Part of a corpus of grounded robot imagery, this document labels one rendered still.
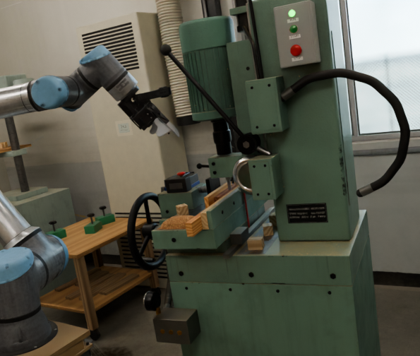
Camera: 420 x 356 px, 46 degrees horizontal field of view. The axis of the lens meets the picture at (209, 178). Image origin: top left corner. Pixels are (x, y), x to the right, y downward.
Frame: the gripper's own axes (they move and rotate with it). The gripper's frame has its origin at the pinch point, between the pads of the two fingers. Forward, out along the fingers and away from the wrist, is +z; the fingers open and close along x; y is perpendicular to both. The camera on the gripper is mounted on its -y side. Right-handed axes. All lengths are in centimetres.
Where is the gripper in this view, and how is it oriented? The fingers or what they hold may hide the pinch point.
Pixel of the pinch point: (176, 133)
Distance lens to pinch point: 163.6
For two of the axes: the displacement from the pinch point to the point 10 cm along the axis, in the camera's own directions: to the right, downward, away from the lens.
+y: -7.0, 7.1, -1.1
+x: 2.9, 1.4, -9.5
